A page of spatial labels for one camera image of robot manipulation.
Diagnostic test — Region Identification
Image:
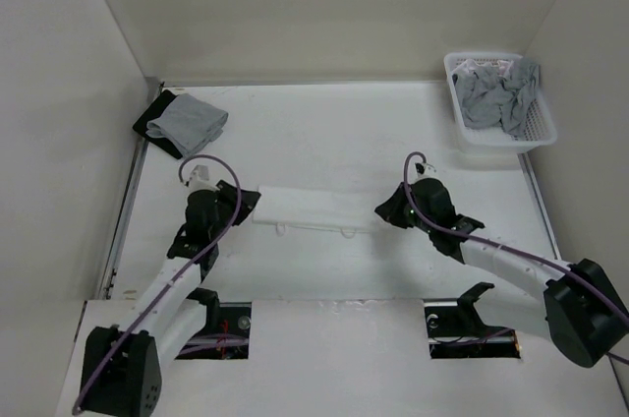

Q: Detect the crumpled grey tank top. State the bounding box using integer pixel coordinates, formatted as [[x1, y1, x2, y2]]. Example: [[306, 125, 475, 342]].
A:
[[452, 57, 541, 138]]

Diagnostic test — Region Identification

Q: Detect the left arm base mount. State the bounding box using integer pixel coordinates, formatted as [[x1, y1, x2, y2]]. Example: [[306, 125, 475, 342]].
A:
[[176, 288, 252, 361]]

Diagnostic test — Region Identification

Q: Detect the left aluminium table rail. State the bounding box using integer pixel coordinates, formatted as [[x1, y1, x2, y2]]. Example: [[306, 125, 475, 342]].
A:
[[96, 76, 164, 300]]

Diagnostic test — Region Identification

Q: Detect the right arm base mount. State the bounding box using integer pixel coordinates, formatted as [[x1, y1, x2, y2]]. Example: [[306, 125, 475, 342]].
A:
[[424, 282, 521, 360]]

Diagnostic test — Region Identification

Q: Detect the white plastic basket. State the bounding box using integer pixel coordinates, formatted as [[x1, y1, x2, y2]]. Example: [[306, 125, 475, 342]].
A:
[[443, 51, 557, 156]]

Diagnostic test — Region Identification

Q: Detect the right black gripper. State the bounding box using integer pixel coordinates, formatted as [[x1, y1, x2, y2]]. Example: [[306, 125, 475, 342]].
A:
[[375, 181, 435, 233]]

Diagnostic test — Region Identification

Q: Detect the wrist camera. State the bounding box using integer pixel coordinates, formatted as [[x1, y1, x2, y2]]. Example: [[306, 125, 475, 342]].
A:
[[415, 162, 438, 179], [186, 165, 217, 193]]

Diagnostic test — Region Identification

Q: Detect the white tank top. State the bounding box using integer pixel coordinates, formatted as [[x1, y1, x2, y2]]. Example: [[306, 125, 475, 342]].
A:
[[253, 186, 380, 236]]

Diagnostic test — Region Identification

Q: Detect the aluminium table rail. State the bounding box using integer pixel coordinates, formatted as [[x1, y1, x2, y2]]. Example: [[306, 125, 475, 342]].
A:
[[96, 76, 164, 300], [518, 153, 562, 260]]

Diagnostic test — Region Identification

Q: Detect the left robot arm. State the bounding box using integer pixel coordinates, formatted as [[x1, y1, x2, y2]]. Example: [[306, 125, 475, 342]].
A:
[[73, 181, 261, 416]]

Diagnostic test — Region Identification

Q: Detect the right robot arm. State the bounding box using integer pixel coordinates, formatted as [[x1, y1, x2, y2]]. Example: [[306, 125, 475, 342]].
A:
[[374, 177, 628, 368]]

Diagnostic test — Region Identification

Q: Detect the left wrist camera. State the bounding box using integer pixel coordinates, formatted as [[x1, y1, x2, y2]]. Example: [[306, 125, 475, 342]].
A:
[[186, 165, 217, 193]]

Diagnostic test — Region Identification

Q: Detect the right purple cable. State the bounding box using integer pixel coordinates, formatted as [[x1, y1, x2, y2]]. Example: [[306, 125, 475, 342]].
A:
[[402, 150, 629, 367]]

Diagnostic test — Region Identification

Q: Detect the folded grey tank top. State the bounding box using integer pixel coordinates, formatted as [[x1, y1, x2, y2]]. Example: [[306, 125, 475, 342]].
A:
[[146, 93, 229, 158]]

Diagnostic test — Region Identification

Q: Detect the purple cable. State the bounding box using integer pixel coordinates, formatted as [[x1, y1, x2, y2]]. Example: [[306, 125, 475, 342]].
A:
[[402, 150, 629, 367], [71, 154, 243, 416]]

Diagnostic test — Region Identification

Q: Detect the folded black tank top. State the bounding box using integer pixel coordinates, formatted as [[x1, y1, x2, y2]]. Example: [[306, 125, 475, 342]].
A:
[[132, 90, 183, 160]]

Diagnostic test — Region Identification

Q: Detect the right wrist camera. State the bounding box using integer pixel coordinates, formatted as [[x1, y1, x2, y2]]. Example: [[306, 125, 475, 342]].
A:
[[415, 162, 438, 179]]

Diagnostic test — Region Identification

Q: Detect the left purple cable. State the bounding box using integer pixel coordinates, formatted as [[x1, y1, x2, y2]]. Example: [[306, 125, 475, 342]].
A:
[[71, 154, 243, 416]]

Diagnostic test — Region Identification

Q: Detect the white front cover board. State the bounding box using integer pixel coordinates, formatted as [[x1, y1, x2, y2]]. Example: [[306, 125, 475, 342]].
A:
[[148, 300, 627, 416]]

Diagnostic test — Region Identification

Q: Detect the right aluminium table rail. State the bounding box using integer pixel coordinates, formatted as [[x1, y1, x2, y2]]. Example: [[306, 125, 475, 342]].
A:
[[518, 153, 562, 260]]

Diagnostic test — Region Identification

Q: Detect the pale pink tank top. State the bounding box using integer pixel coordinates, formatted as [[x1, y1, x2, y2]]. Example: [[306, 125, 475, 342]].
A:
[[462, 58, 515, 78]]

